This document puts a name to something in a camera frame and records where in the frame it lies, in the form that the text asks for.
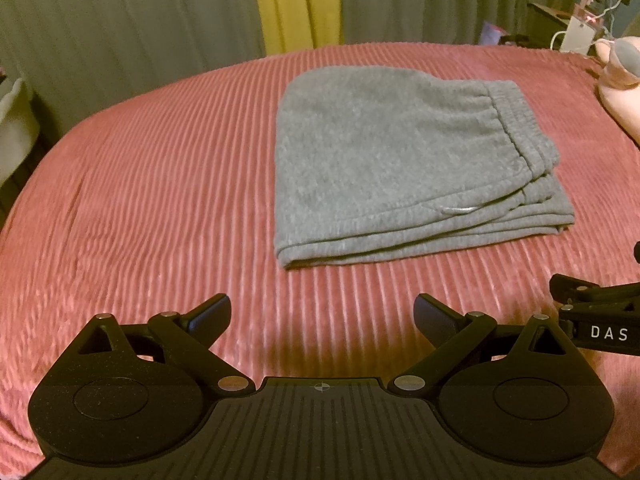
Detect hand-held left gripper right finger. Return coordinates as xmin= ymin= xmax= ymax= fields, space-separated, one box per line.
xmin=387 ymin=293 xmax=573 ymax=393

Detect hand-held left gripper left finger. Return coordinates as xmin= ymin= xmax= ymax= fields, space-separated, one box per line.
xmin=75 ymin=293 xmax=256 ymax=395

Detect grey pants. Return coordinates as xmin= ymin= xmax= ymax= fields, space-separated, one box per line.
xmin=274 ymin=65 xmax=576 ymax=271

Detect pink ribbed blanket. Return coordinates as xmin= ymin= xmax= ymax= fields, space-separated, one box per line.
xmin=0 ymin=42 xmax=640 ymax=480

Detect cream plush toy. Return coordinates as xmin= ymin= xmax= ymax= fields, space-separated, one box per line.
xmin=594 ymin=36 xmax=640 ymax=145

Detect white box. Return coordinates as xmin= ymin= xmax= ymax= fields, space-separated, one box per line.
xmin=560 ymin=15 xmax=608 ymax=54

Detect dark nightstand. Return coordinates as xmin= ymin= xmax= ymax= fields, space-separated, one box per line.
xmin=527 ymin=2 xmax=573 ymax=51

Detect purple object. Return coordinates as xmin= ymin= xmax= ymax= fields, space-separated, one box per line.
xmin=477 ymin=21 xmax=506 ymax=46

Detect white fabric object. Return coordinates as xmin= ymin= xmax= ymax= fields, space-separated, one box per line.
xmin=0 ymin=77 xmax=42 ymax=187

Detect grey curtain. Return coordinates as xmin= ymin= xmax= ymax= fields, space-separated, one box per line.
xmin=337 ymin=0 xmax=586 ymax=47
xmin=0 ymin=0 xmax=268 ymax=136

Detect yellow curtain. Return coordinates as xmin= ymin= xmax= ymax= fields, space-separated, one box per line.
xmin=249 ymin=0 xmax=346 ymax=56

